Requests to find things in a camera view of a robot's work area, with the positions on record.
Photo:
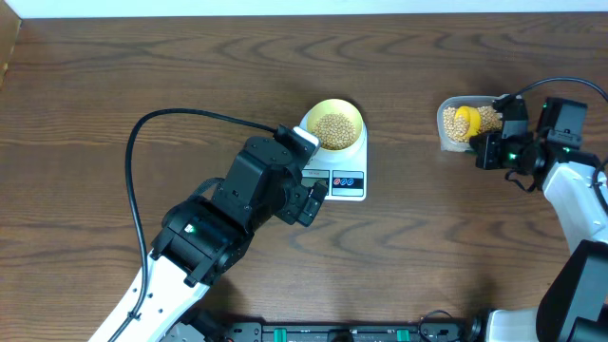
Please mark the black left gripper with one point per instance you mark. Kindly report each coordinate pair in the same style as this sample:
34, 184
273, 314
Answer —
307, 204

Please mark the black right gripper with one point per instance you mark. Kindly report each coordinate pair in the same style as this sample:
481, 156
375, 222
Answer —
488, 151

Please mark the yellow measuring scoop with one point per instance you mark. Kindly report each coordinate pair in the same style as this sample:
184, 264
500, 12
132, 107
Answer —
468, 122

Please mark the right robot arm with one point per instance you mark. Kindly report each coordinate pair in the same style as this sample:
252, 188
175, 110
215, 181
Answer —
574, 307

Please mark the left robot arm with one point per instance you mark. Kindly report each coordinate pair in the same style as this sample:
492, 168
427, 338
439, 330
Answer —
200, 239

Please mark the white digital kitchen scale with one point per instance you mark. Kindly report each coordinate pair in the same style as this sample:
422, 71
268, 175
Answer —
345, 171

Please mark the soybeans in yellow bowl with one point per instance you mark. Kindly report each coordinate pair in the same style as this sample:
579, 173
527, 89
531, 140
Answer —
335, 131

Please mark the pale yellow bowl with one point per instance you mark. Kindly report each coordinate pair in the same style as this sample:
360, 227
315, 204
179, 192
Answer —
335, 106

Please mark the pile of soybeans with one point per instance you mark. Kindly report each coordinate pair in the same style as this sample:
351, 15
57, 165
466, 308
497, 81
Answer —
491, 121

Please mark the clear plastic container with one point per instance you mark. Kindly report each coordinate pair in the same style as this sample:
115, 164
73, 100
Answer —
475, 101

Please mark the wooden panel at left edge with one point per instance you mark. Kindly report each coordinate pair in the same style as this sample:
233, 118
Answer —
10, 24

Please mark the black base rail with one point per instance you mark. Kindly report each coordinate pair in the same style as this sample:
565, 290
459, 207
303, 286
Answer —
200, 326

